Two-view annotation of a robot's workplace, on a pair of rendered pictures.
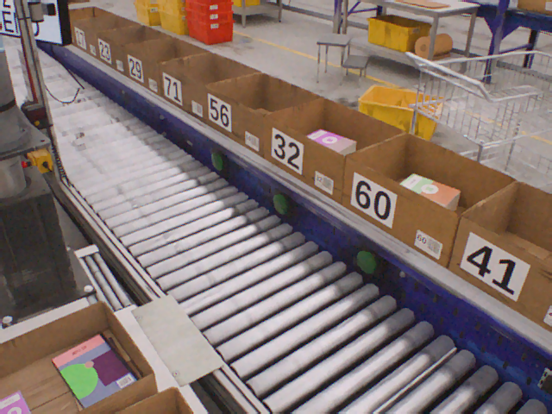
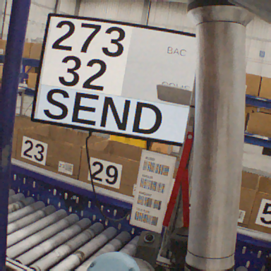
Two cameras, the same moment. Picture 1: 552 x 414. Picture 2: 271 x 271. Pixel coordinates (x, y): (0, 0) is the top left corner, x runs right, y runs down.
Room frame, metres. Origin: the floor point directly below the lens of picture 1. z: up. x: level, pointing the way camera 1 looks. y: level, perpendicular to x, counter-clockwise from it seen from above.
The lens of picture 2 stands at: (1.07, 1.39, 1.42)
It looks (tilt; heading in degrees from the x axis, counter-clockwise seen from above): 10 degrees down; 329
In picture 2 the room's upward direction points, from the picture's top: 9 degrees clockwise
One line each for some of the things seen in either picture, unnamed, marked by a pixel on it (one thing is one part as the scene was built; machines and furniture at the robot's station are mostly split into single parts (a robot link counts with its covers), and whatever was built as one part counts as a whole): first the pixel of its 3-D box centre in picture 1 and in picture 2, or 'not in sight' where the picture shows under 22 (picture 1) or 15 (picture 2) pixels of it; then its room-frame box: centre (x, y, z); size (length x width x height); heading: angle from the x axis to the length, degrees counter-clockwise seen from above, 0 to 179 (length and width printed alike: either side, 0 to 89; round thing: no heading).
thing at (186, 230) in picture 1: (196, 228); not in sight; (1.40, 0.27, 0.72); 0.52 x 0.05 x 0.05; 129
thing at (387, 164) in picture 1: (425, 193); not in sight; (1.25, -0.43, 0.96); 0.39 x 0.29 x 0.17; 39
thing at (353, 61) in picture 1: (342, 59); not in sight; (5.23, -0.69, 0.21); 0.50 x 0.42 x 0.44; 73
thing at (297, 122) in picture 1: (332, 146); not in sight; (1.55, -0.19, 0.96); 0.39 x 0.29 x 0.17; 39
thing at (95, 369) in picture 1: (95, 371); not in sight; (0.75, 0.41, 0.78); 0.19 x 0.14 x 0.02; 43
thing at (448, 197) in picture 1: (426, 198); not in sight; (1.29, -0.46, 0.92); 0.16 x 0.11 x 0.07; 50
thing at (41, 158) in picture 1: (40, 165); not in sight; (1.63, 0.88, 0.84); 0.15 x 0.09 x 0.07; 39
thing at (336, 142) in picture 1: (328, 148); not in sight; (1.62, -0.18, 0.92); 0.16 x 0.11 x 0.07; 49
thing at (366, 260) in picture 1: (366, 262); not in sight; (1.12, -0.26, 0.81); 0.07 x 0.01 x 0.07; 39
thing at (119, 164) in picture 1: (125, 165); not in sight; (1.86, 0.64, 0.72); 0.52 x 0.05 x 0.05; 129
